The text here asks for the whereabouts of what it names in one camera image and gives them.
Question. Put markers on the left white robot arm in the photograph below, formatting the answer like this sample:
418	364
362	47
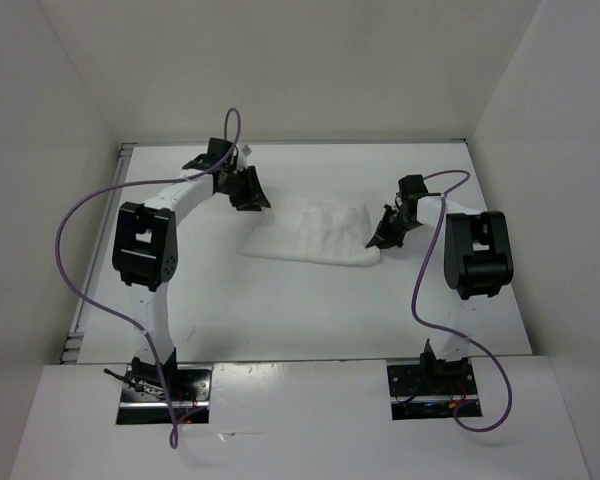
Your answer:
145	251

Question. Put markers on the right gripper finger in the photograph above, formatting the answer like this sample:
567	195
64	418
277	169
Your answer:
393	239
384	225

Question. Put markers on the white fabric skirt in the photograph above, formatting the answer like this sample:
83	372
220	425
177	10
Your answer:
323	232

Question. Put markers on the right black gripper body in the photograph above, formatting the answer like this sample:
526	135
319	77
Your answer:
401	224

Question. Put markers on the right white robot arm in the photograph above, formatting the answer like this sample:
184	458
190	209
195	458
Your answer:
477	257

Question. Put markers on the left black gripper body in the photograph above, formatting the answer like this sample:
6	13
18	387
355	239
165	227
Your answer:
237	183

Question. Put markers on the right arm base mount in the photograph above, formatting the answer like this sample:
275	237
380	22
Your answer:
432	388

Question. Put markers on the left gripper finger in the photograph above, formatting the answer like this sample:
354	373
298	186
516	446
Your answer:
249	203
254	183

